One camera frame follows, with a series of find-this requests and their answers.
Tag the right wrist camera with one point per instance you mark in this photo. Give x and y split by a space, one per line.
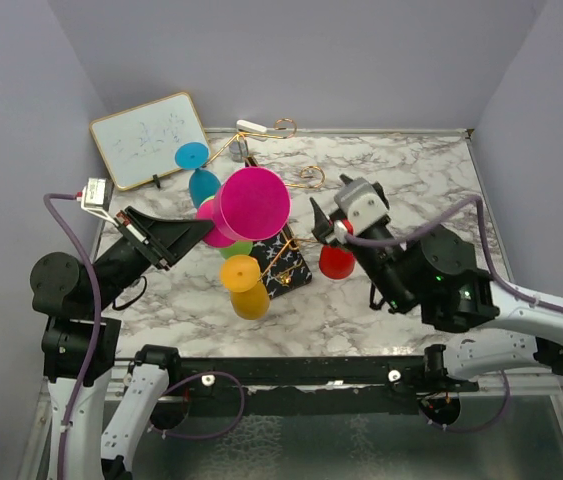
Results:
361 204

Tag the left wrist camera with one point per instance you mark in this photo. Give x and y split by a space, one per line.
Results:
95 198

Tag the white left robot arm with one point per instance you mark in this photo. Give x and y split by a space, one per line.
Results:
79 345

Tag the small framed whiteboard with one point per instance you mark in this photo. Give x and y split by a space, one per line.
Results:
151 141

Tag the magenta wine glass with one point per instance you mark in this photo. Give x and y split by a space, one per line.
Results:
253 204

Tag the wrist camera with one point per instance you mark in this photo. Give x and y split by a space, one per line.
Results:
95 198
361 204

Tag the orange wine glass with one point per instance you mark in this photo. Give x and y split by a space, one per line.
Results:
241 276

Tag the white marker eraser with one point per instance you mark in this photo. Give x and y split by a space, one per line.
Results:
250 127

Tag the black patterned rack base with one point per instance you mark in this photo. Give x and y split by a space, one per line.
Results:
282 264

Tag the blue wine glass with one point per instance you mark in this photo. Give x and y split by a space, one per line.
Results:
202 184

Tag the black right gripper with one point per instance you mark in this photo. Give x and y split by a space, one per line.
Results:
324 227

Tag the gold wire glass rack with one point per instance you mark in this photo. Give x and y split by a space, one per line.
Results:
312 177

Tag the green wine glass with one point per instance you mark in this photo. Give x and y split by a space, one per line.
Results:
237 248

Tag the black front mounting bar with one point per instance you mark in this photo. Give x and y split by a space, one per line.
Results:
293 386

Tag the red wine glass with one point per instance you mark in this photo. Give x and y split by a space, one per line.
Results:
336 263

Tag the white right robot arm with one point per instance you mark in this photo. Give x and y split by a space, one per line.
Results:
445 269

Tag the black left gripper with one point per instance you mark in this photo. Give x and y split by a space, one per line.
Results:
171 237

